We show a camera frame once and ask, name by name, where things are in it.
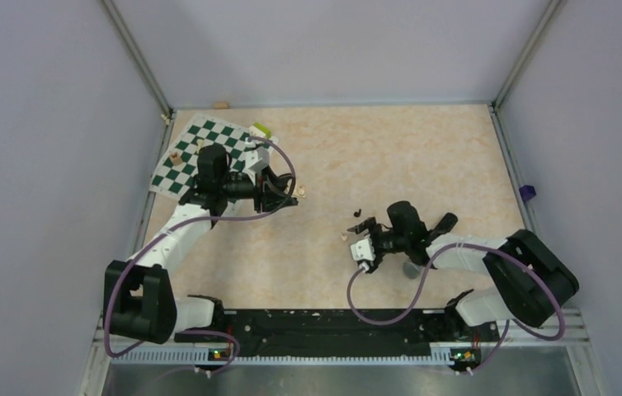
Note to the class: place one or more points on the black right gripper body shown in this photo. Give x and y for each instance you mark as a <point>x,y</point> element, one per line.
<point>386,241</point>

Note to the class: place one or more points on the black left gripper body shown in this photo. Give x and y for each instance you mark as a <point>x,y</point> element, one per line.
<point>262,179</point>

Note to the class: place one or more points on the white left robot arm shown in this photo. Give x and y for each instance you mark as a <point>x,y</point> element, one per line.
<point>139,302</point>

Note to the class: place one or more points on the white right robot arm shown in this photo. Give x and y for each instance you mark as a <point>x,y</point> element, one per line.
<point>530,283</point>

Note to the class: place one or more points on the black microphone grey head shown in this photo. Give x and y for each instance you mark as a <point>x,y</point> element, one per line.
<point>417,255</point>

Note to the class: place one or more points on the green white toy block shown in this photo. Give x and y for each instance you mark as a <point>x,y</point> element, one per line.
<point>260,130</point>

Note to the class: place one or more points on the green white chessboard mat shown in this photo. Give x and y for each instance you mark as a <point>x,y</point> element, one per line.
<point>191,147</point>

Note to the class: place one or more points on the small wooden cube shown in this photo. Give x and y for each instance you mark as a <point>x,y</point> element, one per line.
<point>175,159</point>

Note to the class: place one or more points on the wooden cork piece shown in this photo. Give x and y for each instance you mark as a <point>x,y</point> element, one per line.
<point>221,105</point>

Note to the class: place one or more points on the small purple object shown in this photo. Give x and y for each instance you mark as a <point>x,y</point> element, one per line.
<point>527,192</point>

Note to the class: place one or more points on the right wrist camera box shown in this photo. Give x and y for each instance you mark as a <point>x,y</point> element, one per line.
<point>363,254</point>

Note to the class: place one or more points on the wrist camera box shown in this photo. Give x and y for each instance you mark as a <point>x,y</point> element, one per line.
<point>363,254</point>
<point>256,160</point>

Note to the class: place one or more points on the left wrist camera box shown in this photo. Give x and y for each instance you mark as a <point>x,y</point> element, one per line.
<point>256,160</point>

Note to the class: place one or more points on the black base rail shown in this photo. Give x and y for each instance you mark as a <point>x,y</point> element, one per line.
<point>337,333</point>

